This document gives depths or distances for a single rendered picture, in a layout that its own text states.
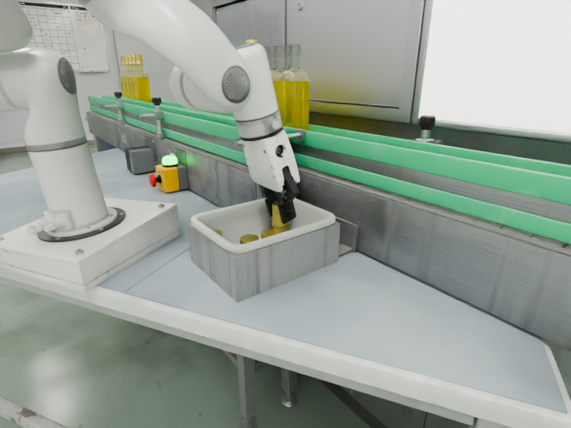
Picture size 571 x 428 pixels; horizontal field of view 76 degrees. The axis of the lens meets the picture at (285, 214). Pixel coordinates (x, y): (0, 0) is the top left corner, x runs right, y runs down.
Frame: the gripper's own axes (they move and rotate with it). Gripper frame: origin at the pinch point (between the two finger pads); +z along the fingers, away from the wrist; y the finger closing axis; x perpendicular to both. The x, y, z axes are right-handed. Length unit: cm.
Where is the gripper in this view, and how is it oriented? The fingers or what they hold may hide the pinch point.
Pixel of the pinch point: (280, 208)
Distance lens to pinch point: 69.6
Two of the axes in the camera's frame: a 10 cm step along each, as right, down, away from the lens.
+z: 2.1, 8.5, 4.9
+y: -5.8, -2.9, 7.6
